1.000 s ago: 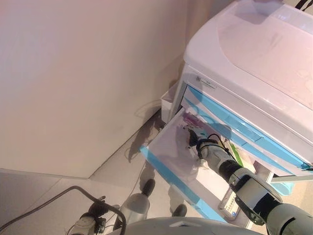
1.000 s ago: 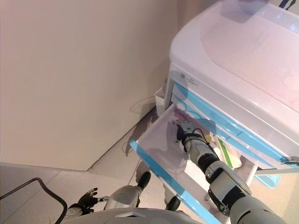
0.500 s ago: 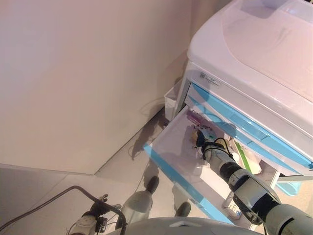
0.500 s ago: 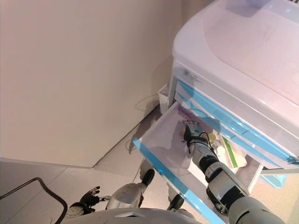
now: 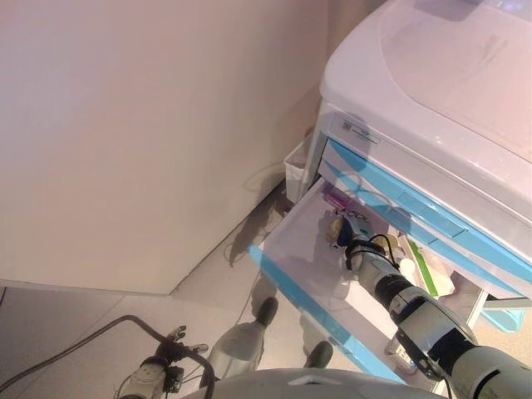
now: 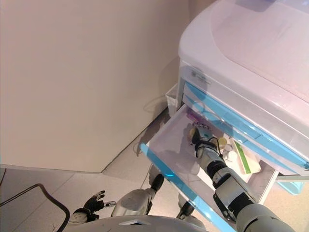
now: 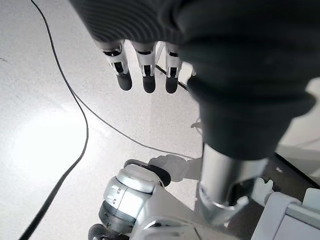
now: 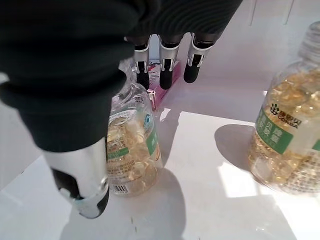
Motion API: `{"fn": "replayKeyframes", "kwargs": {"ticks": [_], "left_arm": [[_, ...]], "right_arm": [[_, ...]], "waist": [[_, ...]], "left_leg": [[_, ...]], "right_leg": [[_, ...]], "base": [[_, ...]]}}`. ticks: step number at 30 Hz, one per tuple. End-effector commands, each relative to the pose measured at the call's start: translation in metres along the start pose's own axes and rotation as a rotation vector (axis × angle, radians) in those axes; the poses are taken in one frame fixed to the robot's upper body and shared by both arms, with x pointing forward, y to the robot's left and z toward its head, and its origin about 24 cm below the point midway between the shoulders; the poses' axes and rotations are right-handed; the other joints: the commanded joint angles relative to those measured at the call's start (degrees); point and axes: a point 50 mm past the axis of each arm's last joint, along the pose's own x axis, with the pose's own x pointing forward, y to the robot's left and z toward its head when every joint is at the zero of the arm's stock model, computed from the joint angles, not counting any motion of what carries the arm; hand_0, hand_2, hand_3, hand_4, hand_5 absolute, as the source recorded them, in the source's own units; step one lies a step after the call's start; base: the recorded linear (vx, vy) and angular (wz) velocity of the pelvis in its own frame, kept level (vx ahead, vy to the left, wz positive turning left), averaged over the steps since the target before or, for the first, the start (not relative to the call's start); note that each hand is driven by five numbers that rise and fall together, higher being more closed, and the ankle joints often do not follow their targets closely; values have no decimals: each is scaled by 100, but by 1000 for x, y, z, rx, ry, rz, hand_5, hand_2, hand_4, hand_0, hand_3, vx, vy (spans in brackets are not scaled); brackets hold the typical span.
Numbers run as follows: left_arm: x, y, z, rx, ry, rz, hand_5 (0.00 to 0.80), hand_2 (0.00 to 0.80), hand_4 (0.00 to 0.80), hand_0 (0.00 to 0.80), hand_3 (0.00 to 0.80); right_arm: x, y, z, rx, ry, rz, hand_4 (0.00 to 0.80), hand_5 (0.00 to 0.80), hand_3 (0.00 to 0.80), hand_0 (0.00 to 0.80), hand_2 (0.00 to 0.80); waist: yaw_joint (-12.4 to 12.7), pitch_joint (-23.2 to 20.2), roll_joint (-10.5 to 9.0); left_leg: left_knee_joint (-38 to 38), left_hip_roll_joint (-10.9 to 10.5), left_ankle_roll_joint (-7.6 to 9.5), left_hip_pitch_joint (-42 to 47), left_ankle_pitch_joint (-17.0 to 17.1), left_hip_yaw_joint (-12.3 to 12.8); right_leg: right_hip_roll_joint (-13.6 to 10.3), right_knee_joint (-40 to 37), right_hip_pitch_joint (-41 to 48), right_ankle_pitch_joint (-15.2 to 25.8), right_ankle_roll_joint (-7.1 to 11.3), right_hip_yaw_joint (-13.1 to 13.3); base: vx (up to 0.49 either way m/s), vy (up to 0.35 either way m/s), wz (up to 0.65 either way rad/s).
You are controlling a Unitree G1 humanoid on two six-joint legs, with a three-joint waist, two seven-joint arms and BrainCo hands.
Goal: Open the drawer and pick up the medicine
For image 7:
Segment dark robot left hand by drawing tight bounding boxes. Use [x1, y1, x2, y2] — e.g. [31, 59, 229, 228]
[68, 0, 320, 227]

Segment thin black floor cable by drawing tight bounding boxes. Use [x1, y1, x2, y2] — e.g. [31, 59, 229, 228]
[72, 93, 203, 161]

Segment thick black cable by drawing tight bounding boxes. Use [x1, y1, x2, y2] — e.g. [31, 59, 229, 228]
[19, 0, 90, 240]

